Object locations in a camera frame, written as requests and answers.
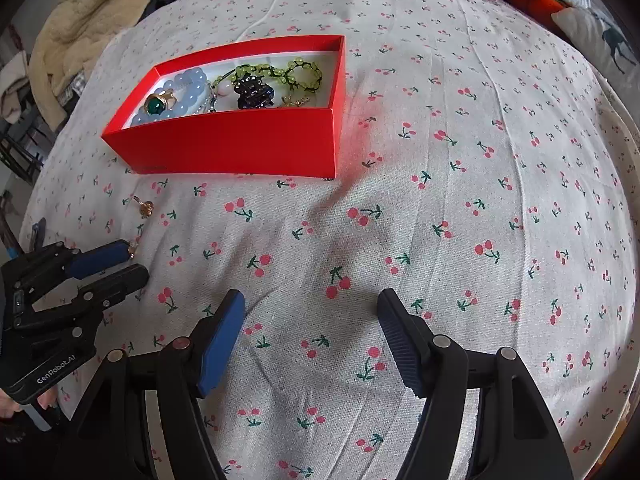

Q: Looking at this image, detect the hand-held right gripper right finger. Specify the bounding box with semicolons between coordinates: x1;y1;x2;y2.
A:
376;288;573;480

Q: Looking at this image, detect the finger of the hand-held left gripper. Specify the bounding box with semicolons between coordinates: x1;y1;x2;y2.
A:
2;240;132;291
12;264;150;333

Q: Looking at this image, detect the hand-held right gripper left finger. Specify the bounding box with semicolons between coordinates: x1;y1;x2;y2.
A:
52;289;247;480

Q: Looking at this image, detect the red cardboard box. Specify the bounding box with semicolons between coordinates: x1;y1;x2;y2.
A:
101;35;348;180

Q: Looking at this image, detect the clear bead bracelet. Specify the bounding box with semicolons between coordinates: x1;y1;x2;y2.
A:
192;87;221;116

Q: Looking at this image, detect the blue bead bracelet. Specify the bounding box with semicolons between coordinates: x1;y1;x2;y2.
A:
131;69;213;127

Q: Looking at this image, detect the green bead bracelet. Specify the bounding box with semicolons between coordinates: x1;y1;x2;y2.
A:
212;57;323;95

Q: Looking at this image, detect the person's left hand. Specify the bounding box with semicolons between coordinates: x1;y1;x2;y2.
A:
0;391;57;418

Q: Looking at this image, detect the dark chair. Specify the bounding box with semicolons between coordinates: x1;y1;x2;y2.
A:
0;110;56;183

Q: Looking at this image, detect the cherry print bedsheet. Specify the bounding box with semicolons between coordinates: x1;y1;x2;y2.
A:
20;0;640;480

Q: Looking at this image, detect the beige blanket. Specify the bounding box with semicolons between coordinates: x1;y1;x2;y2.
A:
27;0;161;131

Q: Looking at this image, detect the deer print pillow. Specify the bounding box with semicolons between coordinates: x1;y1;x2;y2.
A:
550;7;640;91

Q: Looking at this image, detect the gold ring with green gem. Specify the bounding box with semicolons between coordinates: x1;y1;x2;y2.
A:
144;89;178;115

